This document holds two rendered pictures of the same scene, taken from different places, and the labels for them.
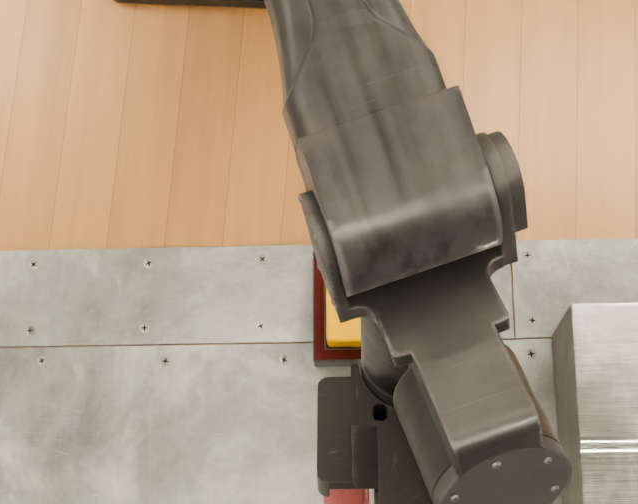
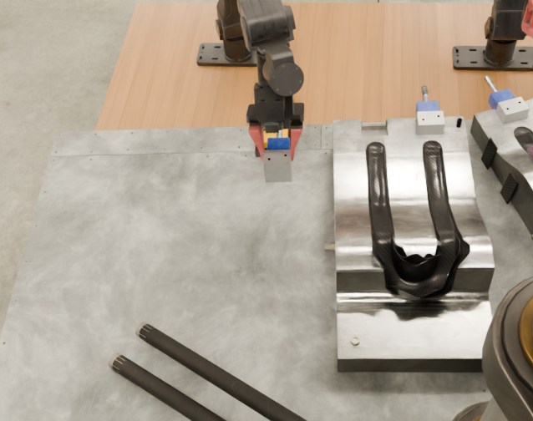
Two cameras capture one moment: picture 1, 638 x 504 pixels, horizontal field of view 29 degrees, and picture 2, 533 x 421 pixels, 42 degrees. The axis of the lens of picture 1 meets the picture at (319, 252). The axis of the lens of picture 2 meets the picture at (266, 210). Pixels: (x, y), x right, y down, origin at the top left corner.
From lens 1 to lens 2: 0.82 m
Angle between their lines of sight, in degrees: 18
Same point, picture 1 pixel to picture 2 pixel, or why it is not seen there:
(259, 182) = (241, 110)
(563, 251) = not seen: hidden behind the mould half
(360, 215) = (252, 14)
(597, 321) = (340, 124)
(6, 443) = (154, 178)
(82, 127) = (185, 97)
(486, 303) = (284, 42)
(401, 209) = (262, 13)
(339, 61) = not seen: outside the picture
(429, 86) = not seen: outside the picture
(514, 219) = (291, 25)
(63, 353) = (175, 154)
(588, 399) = (336, 142)
